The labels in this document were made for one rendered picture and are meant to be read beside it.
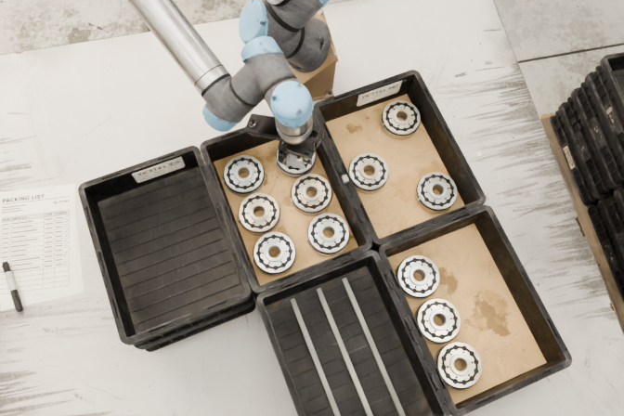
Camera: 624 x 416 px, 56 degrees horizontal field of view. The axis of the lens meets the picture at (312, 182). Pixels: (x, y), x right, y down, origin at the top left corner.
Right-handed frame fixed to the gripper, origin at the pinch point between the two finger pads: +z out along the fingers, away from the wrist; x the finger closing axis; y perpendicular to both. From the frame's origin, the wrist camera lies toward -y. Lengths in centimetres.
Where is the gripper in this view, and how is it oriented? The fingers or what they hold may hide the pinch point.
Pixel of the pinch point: (291, 150)
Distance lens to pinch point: 141.4
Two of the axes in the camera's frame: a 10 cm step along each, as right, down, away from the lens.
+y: 9.2, 3.7, -1.1
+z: 0.2, 2.4, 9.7
